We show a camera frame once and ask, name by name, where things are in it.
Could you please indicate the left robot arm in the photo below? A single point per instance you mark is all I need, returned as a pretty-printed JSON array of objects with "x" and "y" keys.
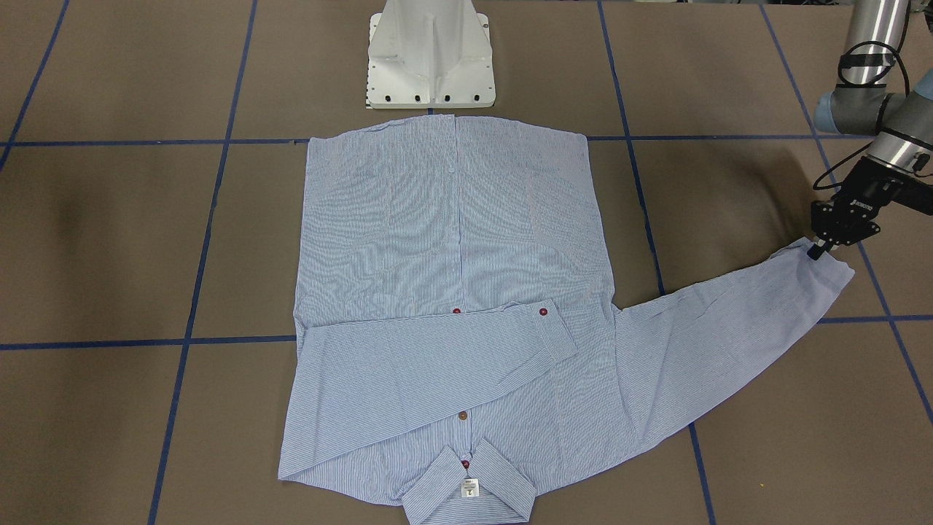
[{"x": 874, "y": 97}]

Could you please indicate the light blue striped shirt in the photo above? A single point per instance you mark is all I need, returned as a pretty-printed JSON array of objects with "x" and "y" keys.
[{"x": 458, "y": 350}]

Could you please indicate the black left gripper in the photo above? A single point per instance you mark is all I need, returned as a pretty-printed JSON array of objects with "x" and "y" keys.
[{"x": 872, "y": 189}]

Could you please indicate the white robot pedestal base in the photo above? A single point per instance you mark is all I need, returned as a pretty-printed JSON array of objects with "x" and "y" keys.
[{"x": 430, "y": 55}]

